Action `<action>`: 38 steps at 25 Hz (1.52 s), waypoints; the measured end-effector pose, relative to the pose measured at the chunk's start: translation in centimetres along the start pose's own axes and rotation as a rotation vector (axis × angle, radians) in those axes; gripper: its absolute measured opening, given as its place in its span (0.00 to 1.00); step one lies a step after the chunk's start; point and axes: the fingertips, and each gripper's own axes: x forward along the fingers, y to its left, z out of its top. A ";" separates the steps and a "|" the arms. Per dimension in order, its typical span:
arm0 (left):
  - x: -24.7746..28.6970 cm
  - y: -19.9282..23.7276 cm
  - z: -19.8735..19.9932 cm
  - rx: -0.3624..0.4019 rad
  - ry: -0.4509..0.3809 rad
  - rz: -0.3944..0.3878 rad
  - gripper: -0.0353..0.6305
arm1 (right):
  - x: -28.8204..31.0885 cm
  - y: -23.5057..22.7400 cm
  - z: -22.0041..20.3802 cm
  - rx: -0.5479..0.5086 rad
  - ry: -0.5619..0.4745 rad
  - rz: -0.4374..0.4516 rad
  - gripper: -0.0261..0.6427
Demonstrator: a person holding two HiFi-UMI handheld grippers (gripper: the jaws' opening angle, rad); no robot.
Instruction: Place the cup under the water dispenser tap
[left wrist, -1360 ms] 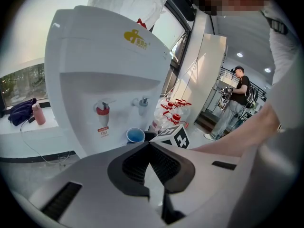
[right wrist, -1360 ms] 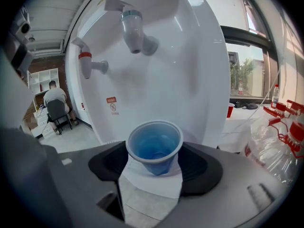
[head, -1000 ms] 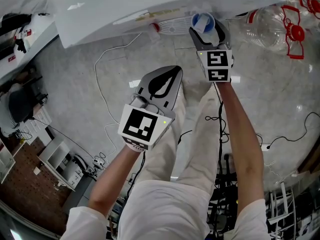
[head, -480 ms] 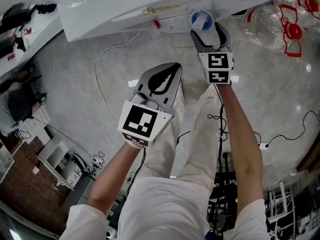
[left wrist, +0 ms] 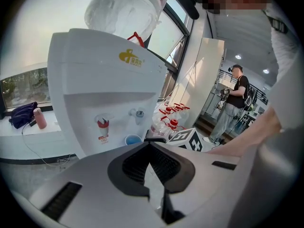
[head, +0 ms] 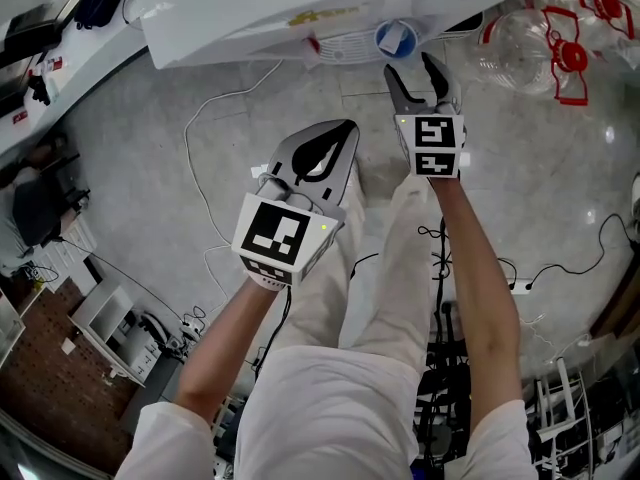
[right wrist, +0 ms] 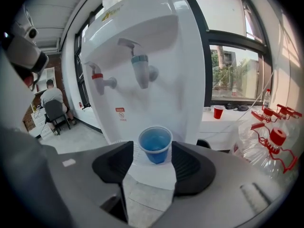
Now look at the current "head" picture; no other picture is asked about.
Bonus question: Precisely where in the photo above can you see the person's white shirt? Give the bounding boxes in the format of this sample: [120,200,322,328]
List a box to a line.
[114,345,539,480]

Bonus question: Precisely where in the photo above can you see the person's left forearm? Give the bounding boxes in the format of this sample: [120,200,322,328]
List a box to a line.
[174,277,286,424]

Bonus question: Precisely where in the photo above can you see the white drawer unit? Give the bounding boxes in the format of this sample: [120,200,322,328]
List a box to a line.
[34,212,99,289]

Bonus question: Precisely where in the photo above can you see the blue cup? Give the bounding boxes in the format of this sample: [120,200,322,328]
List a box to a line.
[373,17,419,60]

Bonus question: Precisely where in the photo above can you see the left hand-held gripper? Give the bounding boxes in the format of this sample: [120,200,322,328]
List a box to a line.
[231,118,362,290]

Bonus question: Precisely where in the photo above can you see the black and white appliance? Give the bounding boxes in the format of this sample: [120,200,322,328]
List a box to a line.
[439,11,485,35]

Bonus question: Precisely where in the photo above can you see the white curved counter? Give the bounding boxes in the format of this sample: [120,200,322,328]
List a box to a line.
[0,0,151,169]

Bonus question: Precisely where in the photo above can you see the white water dispenser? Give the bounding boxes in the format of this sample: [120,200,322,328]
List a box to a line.
[139,0,531,72]

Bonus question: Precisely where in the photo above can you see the long white cable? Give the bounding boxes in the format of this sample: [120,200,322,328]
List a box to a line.
[182,59,286,319]

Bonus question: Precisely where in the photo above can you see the white metal rack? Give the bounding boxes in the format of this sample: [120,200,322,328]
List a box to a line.
[534,357,597,469]

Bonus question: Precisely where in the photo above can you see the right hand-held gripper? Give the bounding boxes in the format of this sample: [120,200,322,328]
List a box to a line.
[382,50,469,182]

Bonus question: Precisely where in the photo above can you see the black bag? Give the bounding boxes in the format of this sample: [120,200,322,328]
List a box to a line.
[74,0,135,32]

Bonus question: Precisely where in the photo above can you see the white shelf unit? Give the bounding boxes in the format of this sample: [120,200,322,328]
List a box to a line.
[69,280,166,387]

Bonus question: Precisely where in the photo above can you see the person's right forearm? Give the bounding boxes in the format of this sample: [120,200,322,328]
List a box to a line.
[429,175,524,429]

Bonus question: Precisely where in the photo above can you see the person's white trousers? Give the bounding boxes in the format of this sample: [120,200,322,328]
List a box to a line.
[279,160,451,364]

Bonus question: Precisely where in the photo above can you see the black metal stand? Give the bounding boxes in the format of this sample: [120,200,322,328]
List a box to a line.
[414,217,476,469]

